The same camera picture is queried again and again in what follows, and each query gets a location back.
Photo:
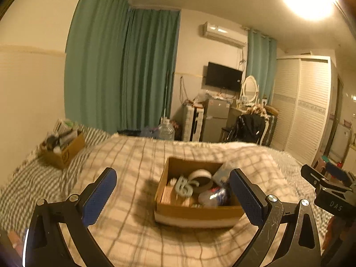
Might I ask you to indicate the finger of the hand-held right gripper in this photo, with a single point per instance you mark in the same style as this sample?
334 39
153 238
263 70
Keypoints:
338 172
313 175

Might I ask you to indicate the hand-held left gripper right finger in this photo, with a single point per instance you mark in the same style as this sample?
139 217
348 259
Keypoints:
247 197

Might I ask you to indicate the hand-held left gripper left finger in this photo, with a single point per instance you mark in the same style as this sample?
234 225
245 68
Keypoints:
98 197

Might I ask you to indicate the plastic bottle red blue label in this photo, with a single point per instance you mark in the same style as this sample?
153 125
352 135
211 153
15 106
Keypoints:
214 197

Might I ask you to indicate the blue white tissue pack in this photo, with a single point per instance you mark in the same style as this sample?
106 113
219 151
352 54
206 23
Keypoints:
222 173

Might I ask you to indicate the white tape roll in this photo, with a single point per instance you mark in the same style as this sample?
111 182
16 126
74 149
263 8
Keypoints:
199 175

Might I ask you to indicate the large cardboard box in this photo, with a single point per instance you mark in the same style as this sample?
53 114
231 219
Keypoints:
194 214

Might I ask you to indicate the light blue plastic hook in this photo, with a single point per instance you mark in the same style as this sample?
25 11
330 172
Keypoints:
185 187

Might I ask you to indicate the person's right hand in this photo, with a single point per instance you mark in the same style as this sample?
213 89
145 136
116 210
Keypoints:
332 233

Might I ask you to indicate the plastic stool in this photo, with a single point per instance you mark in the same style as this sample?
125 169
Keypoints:
324 163

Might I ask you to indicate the beige plaid blanket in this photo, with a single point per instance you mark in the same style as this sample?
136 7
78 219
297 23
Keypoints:
125 178

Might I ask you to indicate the small cardboard box with clutter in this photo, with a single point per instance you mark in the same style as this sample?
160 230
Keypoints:
62 155

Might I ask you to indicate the green checked bedsheet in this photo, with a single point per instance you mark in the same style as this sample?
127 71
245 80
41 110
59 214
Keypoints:
33 178

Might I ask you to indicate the white louvered wardrobe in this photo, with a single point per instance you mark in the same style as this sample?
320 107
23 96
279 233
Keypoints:
303 108

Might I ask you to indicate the green white carton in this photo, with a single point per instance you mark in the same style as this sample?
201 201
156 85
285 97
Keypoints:
64 123

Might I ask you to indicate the grey mini fridge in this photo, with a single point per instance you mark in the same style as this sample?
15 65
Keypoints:
214 119

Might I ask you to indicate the clear water jug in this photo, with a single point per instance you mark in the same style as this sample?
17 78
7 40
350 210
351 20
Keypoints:
166 132

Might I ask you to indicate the white oval vanity mirror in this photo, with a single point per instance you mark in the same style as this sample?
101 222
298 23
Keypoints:
249 87

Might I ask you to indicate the narrow green curtain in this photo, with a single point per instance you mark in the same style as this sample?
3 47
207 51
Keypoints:
260 66

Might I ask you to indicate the white mop pole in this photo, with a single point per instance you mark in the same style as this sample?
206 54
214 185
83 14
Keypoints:
167 94

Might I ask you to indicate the green corner curtain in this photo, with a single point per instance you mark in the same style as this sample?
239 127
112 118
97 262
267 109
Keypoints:
151 72

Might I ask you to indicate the wide green curtain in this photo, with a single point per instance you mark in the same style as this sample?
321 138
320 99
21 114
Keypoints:
97 55

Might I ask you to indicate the white air conditioner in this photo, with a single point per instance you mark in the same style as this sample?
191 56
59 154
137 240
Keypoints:
224 34

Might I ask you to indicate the black wall television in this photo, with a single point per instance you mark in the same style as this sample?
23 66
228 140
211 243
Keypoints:
223 76

